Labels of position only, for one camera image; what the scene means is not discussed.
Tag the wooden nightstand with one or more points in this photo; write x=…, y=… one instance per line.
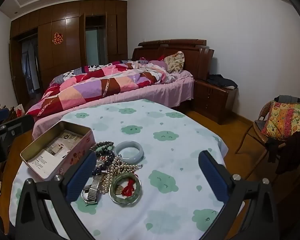
x=210, y=100

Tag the silver metal wristwatch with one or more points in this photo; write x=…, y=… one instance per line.
x=93, y=186

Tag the wooden bed headboard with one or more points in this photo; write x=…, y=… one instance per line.
x=197, y=57

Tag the wicker chair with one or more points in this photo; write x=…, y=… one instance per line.
x=250, y=132

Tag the red paper decoration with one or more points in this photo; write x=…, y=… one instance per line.
x=56, y=38

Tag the printed paper leaflet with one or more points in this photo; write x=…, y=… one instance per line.
x=50, y=152

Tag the floral pillow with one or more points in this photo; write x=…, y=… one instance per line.
x=175, y=61

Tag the red and white bag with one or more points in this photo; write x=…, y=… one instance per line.
x=19, y=110

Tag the dark maroon garment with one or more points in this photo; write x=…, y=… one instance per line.
x=290, y=152

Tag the green jade bangle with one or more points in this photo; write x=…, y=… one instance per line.
x=137, y=192

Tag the patchwork quilt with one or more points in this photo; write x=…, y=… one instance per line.
x=95, y=87

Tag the brown wooden wardrobe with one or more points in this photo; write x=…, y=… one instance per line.
x=67, y=42

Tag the bed with patchwork quilt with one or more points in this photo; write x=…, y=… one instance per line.
x=175, y=87

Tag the dark folded clothes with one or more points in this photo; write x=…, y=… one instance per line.
x=221, y=81

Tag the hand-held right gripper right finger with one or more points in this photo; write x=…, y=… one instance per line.
x=214, y=176

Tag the colourful patterned cushion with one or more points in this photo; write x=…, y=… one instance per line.
x=283, y=120

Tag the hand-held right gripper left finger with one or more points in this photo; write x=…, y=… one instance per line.
x=80, y=176

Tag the pale jade bangle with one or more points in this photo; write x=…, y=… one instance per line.
x=140, y=153

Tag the rectangular metal tin box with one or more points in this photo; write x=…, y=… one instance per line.
x=75, y=152

